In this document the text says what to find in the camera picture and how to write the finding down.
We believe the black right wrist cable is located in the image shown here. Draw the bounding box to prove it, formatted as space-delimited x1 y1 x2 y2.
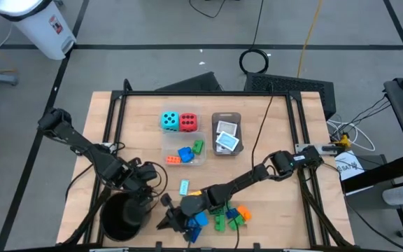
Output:
234 91 275 250

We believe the red foam die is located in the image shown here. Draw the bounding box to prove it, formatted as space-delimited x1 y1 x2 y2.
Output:
178 112 199 133

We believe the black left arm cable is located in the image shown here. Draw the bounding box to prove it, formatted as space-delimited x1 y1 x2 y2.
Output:
64 161 96 203

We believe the black coiled floor cable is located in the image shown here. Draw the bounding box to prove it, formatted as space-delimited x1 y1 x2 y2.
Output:
238 0 270 75

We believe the white printed paper sign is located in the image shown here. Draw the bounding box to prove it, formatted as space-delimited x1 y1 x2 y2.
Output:
334 150 365 181

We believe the yellow plug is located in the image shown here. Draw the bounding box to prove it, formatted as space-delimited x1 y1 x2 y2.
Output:
337 134 352 150

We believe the black bucket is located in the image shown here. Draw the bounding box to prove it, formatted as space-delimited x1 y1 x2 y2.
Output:
99 191 153 242

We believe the black chair grey armrest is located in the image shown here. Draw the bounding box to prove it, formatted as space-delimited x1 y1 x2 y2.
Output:
341 153 403 252

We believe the black looped floor cable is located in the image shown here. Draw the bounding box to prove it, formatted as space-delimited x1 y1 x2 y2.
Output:
188 0 227 19

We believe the white floor cable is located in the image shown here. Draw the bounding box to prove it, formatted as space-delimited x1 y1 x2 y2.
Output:
327 118 376 152

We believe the black perforated computer case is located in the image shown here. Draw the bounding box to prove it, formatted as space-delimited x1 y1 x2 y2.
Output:
243 72 337 120

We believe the blue rounded toy block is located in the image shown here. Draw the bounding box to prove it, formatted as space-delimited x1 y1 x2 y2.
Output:
194 211 209 228

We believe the clear plastic bin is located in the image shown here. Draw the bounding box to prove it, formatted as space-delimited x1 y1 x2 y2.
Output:
162 132 207 167
157 104 202 134

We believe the yellow floor cable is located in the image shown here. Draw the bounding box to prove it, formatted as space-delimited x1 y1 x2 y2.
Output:
296 0 324 79

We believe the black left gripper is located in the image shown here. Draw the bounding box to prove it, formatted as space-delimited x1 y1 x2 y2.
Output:
124 157 160 208

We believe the black slanted panel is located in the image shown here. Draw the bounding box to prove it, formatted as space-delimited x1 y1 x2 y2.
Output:
155 71 223 92

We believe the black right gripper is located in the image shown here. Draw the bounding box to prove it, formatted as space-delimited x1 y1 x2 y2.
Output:
156 192 192 232

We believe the smoky grey plastic bin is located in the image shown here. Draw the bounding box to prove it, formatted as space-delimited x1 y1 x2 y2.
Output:
211 111 243 158

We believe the orange toy block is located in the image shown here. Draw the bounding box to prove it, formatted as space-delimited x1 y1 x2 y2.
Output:
236 204 253 221

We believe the long blue toy block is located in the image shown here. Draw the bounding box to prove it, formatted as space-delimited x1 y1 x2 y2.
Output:
187 227 202 244

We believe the white pedal trash can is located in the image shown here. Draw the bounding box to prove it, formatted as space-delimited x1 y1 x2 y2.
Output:
0 0 78 61

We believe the teal foam die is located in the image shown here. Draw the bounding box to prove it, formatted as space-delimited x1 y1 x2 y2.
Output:
160 111 181 132

